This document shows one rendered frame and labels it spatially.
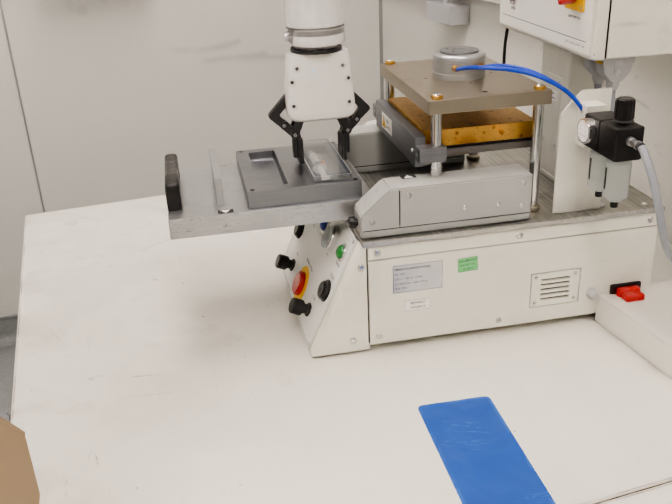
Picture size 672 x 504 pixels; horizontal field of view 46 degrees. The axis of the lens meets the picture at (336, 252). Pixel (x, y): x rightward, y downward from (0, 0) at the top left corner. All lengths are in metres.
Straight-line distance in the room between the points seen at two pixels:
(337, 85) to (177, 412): 0.51
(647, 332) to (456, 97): 0.42
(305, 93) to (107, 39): 1.54
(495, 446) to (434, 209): 0.33
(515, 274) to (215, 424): 0.48
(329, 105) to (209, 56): 1.54
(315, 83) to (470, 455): 0.56
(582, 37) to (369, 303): 0.47
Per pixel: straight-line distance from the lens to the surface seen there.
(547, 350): 1.21
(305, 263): 1.31
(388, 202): 1.09
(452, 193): 1.12
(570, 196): 1.20
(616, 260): 1.27
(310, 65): 1.16
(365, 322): 1.15
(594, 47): 1.14
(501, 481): 0.96
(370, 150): 1.36
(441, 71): 1.22
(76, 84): 2.66
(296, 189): 1.12
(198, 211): 1.13
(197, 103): 2.71
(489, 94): 1.13
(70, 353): 1.28
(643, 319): 1.22
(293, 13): 1.14
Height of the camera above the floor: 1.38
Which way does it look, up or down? 25 degrees down
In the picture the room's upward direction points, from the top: 3 degrees counter-clockwise
